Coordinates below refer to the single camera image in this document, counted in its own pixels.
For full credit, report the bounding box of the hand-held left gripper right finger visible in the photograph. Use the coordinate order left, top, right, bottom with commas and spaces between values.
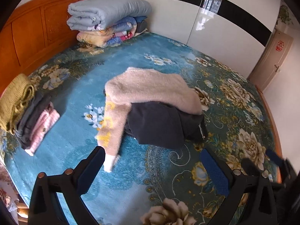
200, 148, 278, 225

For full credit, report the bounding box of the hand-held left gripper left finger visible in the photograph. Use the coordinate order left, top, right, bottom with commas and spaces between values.
28, 146, 106, 225

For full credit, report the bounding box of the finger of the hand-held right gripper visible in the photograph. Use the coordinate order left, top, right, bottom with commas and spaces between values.
265, 148, 292, 183
241, 157, 263, 177

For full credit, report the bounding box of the fuzzy beige sweater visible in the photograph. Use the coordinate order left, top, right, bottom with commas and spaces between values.
96, 67, 204, 173

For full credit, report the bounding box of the teal floral bed blanket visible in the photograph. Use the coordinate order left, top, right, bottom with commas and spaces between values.
0, 31, 282, 225

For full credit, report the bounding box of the folded pink garment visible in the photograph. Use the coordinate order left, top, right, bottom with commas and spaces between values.
25, 103, 61, 156

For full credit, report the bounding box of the dark grey garment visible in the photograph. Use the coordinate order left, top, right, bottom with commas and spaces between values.
124, 101, 208, 149

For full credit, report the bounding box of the folded grey garment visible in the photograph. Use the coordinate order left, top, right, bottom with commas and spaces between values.
15, 91, 53, 149

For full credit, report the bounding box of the beige door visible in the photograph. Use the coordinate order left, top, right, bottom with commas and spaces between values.
247, 28, 294, 93

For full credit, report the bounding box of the folded olive knit sweater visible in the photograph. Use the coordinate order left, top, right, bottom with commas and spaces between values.
0, 73, 35, 135

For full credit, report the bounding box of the folded floral quilt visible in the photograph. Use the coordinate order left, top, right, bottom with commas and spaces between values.
76, 16, 147, 48

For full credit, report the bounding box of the wooden headboard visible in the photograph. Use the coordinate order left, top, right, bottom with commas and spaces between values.
0, 0, 123, 96

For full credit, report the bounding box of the dark pillow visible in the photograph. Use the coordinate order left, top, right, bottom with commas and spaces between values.
136, 20, 148, 33

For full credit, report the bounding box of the white glossy wardrobe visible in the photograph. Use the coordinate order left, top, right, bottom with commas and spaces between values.
127, 0, 282, 79

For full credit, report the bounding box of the folded light blue quilt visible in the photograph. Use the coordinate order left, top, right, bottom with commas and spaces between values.
67, 0, 153, 31

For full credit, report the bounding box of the floral wall sticker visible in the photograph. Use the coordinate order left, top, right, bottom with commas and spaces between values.
277, 5, 293, 26

